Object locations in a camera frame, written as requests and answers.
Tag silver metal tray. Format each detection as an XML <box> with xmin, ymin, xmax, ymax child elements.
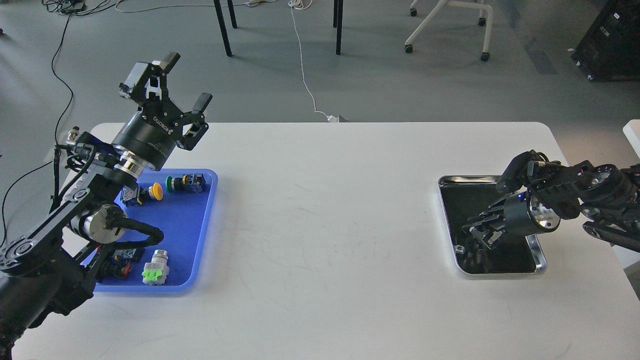
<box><xmin>438</xmin><ymin>175</ymin><xmax>547</xmax><ymax>279</ymax></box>

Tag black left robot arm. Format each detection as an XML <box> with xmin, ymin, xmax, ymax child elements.
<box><xmin>0</xmin><ymin>52</ymin><xmax>213</xmax><ymax>360</ymax></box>

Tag green push button switch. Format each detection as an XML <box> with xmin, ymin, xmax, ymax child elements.
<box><xmin>164</xmin><ymin>173</ymin><xmax>207</xmax><ymax>194</ymax></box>

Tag black equipment case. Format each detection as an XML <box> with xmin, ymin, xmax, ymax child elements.
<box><xmin>571</xmin><ymin>0</ymin><xmax>640</xmax><ymax>82</ymax></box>

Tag yellow push button switch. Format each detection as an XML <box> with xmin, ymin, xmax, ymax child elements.
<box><xmin>119</xmin><ymin>182</ymin><xmax>164</xmax><ymax>208</ymax></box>

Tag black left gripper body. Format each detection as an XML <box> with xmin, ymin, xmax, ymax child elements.
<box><xmin>113</xmin><ymin>61</ymin><xmax>209</xmax><ymax>171</ymax></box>

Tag black table legs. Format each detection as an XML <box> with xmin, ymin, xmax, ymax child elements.
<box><xmin>213</xmin><ymin>0</ymin><xmax>345</xmax><ymax>58</ymax></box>

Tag green white selector switch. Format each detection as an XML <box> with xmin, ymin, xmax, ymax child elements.
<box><xmin>141</xmin><ymin>249</ymin><xmax>170</xmax><ymax>286</ymax></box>

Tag blue plastic tray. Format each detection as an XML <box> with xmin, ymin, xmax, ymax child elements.
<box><xmin>94</xmin><ymin>168</ymin><xmax>218</xmax><ymax>294</ymax></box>

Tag red push button switch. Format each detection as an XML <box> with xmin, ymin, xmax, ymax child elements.
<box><xmin>99</xmin><ymin>262</ymin><xmax>131</xmax><ymax>280</ymax></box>

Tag black floor cable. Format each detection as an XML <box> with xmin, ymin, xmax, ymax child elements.
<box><xmin>0</xmin><ymin>0</ymin><xmax>111</xmax><ymax>248</ymax></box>

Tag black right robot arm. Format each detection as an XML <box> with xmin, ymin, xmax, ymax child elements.
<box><xmin>462</xmin><ymin>150</ymin><xmax>640</xmax><ymax>252</ymax></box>

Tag white power cable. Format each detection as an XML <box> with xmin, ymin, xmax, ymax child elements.
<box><xmin>115</xmin><ymin>0</ymin><xmax>341</xmax><ymax>123</ymax></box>

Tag white table edge right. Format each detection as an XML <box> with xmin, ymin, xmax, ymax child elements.
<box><xmin>622</xmin><ymin>119</ymin><xmax>640</xmax><ymax>157</ymax></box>

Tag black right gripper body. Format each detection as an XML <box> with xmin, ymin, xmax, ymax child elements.
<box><xmin>462</xmin><ymin>193</ymin><xmax>562</xmax><ymax>249</ymax></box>

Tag white wheeled chair base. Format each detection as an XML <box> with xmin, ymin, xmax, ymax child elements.
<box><xmin>404</xmin><ymin>0</ymin><xmax>494</xmax><ymax>62</ymax></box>

